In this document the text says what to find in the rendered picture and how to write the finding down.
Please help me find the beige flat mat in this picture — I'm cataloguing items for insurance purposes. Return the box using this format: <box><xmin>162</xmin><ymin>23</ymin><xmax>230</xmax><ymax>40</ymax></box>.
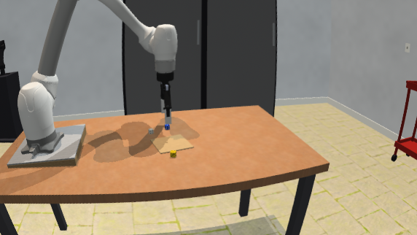
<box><xmin>150</xmin><ymin>134</ymin><xmax>194</xmax><ymax>154</ymax></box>

